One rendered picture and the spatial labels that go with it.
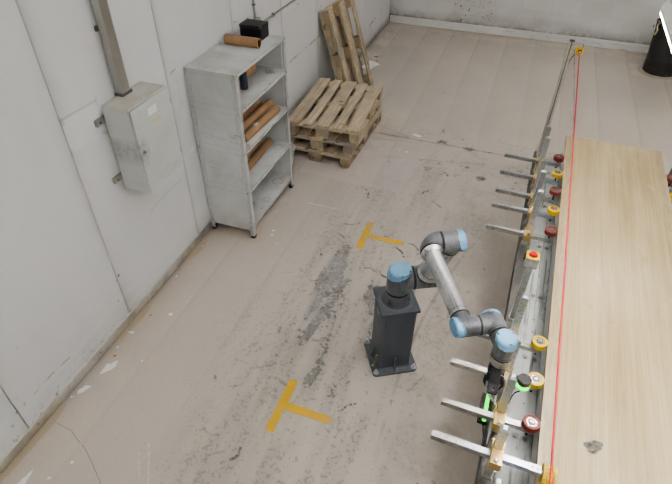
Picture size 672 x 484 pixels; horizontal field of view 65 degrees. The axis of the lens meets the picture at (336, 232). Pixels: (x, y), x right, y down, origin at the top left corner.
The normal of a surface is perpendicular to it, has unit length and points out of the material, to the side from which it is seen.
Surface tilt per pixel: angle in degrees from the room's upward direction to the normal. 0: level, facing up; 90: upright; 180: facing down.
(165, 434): 0
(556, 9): 90
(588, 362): 0
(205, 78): 90
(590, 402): 0
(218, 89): 90
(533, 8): 90
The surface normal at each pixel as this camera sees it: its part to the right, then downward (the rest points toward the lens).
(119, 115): -0.33, 0.60
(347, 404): 0.00, -0.77
